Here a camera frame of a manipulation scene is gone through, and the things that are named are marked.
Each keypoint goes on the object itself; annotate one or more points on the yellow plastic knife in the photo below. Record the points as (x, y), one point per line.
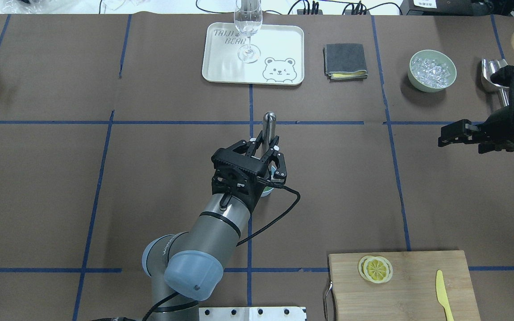
(441, 294)

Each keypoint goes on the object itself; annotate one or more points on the clear wine glass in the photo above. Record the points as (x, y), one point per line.
(248, 18)

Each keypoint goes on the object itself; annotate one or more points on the wooden cutting board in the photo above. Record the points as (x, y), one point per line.
(410, 295)

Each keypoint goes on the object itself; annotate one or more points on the green bowl of ice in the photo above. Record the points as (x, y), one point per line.
(431, 71)

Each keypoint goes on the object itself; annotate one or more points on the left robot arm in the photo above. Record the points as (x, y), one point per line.
(185, 268)

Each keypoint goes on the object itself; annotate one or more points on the steel muddler black tip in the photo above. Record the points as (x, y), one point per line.
(268, 131)

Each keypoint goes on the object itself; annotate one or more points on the light blue plastic cup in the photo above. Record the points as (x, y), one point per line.
(267, 190)

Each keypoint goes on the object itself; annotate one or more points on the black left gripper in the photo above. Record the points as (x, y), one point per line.
(280, 162)

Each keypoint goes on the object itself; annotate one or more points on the steel ice scoop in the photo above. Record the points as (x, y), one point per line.
(488, 68)

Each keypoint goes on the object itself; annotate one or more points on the cream bear tray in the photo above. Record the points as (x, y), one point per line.
(276, 56)

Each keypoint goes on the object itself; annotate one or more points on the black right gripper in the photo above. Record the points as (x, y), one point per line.
(503, 126)

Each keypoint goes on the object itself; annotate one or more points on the grey folded cloth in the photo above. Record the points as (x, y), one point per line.
(344, 61)

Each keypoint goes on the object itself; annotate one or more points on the lemon slices on board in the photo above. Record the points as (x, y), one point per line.
(375, 269)

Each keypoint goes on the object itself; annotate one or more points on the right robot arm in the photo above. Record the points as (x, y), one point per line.
(496, 134)

